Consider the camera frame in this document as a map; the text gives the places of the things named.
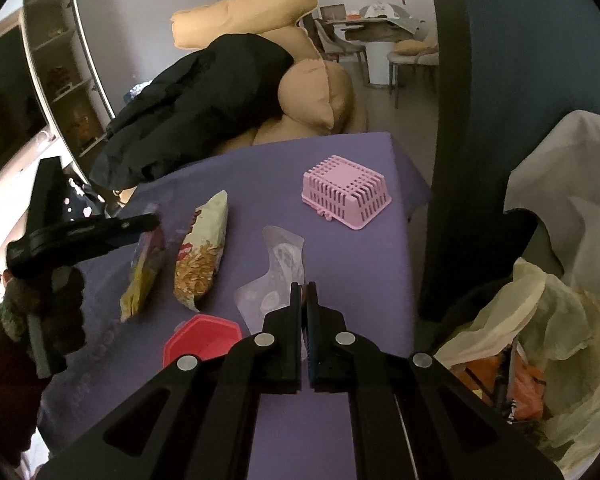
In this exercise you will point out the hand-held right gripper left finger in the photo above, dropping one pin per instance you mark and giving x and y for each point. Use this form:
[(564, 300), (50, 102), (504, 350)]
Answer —
[(294, 350)]

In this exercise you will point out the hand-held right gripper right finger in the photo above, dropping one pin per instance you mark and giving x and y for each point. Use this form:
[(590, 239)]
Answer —
[(312, 355)]

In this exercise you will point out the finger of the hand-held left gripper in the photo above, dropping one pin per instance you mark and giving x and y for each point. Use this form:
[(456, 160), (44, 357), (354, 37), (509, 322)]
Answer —
[(120, 230)]

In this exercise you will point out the pale yellow packet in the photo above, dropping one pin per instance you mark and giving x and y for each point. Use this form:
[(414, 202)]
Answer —
[(142, 275)]

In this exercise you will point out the translucent lilac packet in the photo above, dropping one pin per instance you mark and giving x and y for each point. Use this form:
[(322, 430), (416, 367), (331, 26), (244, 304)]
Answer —
[(275, 270)]

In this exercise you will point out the trash bin with bag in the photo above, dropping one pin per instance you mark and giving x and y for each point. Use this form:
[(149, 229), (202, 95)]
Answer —
[(555, 310)]

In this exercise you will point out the person's left forearm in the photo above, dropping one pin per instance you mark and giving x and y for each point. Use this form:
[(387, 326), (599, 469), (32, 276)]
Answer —
[(5, 385)]

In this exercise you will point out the person's left hand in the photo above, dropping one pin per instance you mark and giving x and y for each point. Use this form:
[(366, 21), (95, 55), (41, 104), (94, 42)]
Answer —
[(62, 310)]

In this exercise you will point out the dark floral bag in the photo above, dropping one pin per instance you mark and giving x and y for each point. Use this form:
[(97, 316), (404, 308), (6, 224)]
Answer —
[(80, 200)]

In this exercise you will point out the yellow floral snack packet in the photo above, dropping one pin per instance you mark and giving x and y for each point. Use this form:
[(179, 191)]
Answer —
[(202, 255)]

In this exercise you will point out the red hexagonal lid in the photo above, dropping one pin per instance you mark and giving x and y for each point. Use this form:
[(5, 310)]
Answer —
[(202, 337)]

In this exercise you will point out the blue patterned bag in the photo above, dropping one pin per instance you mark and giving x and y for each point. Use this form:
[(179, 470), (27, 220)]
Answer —
[(137, 89)]

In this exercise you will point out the black jacket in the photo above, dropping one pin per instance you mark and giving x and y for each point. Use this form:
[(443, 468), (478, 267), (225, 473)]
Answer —
[(195, 105)]

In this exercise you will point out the white shelf unit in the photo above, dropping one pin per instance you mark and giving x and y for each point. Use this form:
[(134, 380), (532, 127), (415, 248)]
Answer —
[(70, 85)]

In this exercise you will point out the black television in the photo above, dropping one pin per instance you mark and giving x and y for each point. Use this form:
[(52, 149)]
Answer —
[(5, 110)]

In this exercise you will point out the pink plastic basket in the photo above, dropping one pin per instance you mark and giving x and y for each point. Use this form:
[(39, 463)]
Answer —
[(345, 190)]

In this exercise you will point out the yellow sofa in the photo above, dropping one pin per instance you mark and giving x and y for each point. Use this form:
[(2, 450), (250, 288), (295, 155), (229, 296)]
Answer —
[(300, 130)]

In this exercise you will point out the yellow round cushion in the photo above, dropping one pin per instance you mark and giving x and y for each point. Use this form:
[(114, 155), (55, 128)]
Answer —
[(315, 95)]

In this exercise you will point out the yellow bolster cushion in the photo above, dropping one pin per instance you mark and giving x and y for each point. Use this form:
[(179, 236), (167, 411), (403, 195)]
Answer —
[(240, 15)]

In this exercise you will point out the grey dining chair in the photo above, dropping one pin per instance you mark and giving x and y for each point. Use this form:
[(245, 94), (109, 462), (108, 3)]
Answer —
[(337, 42), (415, 57)]

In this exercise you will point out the white cloth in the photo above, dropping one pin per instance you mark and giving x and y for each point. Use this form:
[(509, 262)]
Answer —
[(565, 170)]

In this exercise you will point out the dining table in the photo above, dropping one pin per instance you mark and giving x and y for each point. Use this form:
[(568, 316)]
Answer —
[(380, 35)]

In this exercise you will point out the dark blue panel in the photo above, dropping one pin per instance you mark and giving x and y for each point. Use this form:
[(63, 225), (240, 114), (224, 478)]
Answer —
[(505, 60)]

